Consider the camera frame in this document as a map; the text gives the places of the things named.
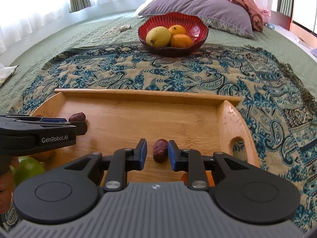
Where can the person's left hand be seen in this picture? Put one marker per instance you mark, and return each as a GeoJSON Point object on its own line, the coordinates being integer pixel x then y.
{"type": "Point", "coordinates": [7, 186]}

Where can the brown date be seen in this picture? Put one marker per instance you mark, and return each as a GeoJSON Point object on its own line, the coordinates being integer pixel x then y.
{"type": "Point", "coordinates": [77, 117]}
{"type": "Point", "coordinates": [160, 151]}

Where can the papers pile on bed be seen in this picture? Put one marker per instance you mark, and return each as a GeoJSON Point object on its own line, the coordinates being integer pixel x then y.
{"type": "Point", "coordinates": [6, 72]}

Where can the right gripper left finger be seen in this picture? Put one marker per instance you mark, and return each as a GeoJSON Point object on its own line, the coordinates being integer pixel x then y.
{"type": "Point", "coordinates": [72, 190]}

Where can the yellow mango in bowl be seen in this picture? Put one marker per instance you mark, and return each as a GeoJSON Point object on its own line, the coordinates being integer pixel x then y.
{"type": "Point", "coordinates": [158, 37]}

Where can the red fruit bowl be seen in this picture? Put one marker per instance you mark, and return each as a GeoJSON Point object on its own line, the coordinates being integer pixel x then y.
{"type": "Point", "coordinates": [195, 29]}

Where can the rear orange in bowl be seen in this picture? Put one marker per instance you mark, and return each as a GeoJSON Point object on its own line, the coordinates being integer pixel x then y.
{"type": "Point", "coordinates": [177, 30]}

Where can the large orange fruit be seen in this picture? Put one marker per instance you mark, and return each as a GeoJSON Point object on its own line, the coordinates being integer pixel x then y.
{"type": "Point", "coordinates": [44, 156]}

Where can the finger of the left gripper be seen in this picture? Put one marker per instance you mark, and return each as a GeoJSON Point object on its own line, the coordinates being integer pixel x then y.
{"type": "Point", "coordinates": [24, 117]}
{"type": "Point", "coordinates": [78, 127]}

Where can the left green apple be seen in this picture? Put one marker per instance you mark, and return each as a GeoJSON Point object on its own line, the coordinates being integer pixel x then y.
{"type": "Point", "coordinates": [28, 168]}

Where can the green quilted bedspread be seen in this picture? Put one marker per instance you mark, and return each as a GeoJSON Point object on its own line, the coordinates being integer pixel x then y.
{"type": "Point", "coordinates": [122, 27]}

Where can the purple pillow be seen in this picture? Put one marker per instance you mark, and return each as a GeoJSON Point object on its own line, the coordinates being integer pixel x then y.
{"type": "Point", "coordinates": [221, 15]}

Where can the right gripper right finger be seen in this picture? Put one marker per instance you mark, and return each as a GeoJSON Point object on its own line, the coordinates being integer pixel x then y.
{"type": "Point", "coordinates": [243, 191]}

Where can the small mandarin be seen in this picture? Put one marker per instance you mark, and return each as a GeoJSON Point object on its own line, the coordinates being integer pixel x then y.
{"type": "Point", "coordinates": [189, 178]}

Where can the front orange in bowl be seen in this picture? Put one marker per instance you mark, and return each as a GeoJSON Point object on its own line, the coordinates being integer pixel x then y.
{"type": "Point", "coordinates": [180, 41]}

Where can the wooden serving tray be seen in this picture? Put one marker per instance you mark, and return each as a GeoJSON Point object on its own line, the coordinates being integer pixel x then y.
{"type": "Point", "coordinates": [120, 118]}

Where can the orange in bowl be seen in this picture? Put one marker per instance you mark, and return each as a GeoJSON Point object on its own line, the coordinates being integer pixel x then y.
{"type": "Point", "coordinates": [180, 41]}
{"type": "Point", "coordinates": [177, 30]}

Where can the paisley patterned cloth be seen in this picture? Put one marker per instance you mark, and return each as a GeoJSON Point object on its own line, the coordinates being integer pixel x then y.
{"type": "Point", "coordinates": [279, 112]}

